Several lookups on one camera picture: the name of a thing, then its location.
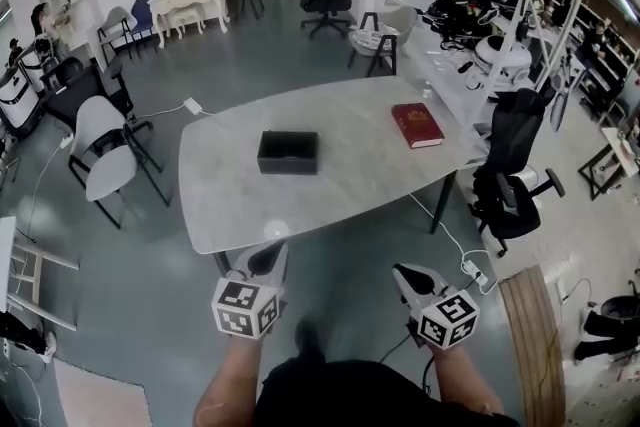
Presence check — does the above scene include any white step ladder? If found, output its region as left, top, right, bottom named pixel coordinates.
left=0, top=215, right=81, bottom=332

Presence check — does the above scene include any white power strip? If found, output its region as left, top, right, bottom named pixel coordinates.
left=460, top=259, right=489, bottom=287

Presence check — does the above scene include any red book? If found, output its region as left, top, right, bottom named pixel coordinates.
left=391, top=102, right=445, bottom=150

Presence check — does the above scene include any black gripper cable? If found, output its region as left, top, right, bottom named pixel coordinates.
left=375, top=330, right=435, bottom=397

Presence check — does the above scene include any light grey chair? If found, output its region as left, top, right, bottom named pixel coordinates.
left=96, top=6, right=139, bottom=62

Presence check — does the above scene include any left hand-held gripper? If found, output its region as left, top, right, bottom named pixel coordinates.
left=210, top=242, right=290, bottom=341

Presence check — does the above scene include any white mobile robot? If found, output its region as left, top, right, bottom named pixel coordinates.
left=0, top=58, right=45, bottom=139

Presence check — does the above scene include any black office chair with armrests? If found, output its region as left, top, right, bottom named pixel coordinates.
left=469, top=87, right=566, bottom=259

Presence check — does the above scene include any person's dark shoe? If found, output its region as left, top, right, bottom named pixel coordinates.
left=293, top=318, right=327, bottom=362

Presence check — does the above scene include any person's left forearm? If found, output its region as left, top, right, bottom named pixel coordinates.
left=192, top=333, right=267, bottom=427

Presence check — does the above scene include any white frame workbench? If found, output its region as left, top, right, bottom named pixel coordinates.
left=384, top=0, right=589, bottom=166

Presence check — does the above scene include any white cable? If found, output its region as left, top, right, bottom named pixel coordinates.
left=408, top=192, right=500, bottom=296

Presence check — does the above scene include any white round helmet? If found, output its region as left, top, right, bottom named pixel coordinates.
left=472, top=34, right=532, bottom=84

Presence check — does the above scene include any grey chair with black legs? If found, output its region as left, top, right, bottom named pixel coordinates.
left=67, top=94, right=172, bottom=231

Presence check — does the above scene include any white stool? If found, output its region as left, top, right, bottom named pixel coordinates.
left=166, top=6, right=207, bottom=39

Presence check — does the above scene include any person's right forearm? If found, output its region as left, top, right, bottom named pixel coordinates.
left=428, top=343, right=505, bottom=417

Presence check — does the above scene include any blue chair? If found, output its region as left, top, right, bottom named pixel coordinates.
left=129, top=0, right=159, bottom=52

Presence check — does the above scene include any grey chair with black frame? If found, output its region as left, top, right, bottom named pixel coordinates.
left=346, top=5, right=419, bottom=79

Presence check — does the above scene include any white wall shelf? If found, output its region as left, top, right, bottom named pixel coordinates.
left=36, top=0, right=102, bottom=52

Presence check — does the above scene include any pink rug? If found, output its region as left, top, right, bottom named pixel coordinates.
left=51, top=357, right=152, bottom=427

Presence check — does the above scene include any black desk chair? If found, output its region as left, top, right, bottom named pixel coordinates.
left=40, top=56, right=137, bottom=129

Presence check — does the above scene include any wooden plank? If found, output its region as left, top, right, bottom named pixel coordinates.
left=497, top=264, right=567, bottom=427

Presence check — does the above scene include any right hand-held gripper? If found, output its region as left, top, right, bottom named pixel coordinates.
left=392, top=263, right=481, bottom=352

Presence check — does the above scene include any person's black shirt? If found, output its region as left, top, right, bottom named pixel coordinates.
left=252, top=357, right=522, bottom=427

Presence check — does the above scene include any black box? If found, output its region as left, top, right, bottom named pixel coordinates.
left=256, top=130, right=320, bottom=176

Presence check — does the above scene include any black stool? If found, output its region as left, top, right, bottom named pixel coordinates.
left=573, top=293, right=640, bottom=362

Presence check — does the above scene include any black table leg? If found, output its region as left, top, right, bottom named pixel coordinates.
left=431, top=169, right=459, bottom=235

